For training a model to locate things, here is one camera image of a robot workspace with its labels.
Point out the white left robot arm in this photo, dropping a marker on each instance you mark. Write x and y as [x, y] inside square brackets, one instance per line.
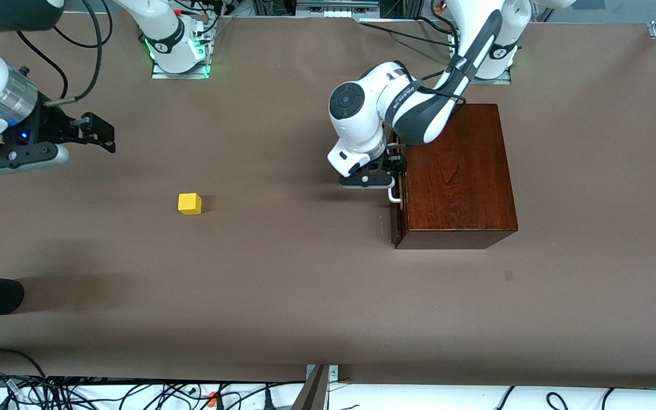
[362, 114]

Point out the yellow cube block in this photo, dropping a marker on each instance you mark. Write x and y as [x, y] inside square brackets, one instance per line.
[189, 203]

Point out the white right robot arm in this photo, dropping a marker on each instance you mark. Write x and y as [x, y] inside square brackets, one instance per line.
[163, 28]

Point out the orange connector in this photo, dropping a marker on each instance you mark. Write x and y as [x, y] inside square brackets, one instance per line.
[212, 397]

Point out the dark slanted metal beam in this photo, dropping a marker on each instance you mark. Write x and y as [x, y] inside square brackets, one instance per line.
[311, 393]

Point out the dark wooden drawer cabinet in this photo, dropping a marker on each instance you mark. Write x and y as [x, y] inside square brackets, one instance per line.
[453, 182]

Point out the aluminium frame piece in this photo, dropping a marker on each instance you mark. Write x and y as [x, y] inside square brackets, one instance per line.
[336, 5]

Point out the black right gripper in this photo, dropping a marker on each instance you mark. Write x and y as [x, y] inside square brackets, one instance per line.
[49, 126]

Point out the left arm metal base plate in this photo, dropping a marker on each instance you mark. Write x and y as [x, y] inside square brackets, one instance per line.
[501, 80]

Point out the small metal edge bracket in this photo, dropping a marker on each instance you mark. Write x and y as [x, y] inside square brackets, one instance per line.
[333, 373]

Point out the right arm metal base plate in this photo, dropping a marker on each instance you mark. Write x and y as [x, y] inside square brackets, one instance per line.
[160, 74]

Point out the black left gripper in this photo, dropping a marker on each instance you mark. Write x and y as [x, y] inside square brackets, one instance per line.
[394, 162]

